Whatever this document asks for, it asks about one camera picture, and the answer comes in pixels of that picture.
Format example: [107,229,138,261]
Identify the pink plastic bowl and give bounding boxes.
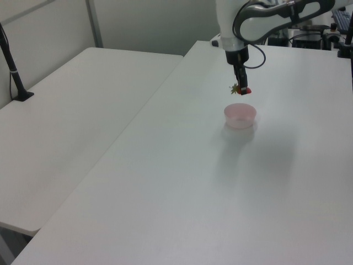
[223,102,258,130]

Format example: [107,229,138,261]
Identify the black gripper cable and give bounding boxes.
[243,43,268,70]

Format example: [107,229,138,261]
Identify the black lab equipment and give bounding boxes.
[266,24,333,51]

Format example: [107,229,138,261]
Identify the red strawberry with green leaves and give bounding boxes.
[229,82,253,96]

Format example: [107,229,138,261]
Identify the dark computer keyboard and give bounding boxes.
[330,9,353,31]

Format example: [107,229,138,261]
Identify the white side table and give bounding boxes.
[0,46,185,238]

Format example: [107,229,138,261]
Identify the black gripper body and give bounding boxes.
[225,44,250,67]

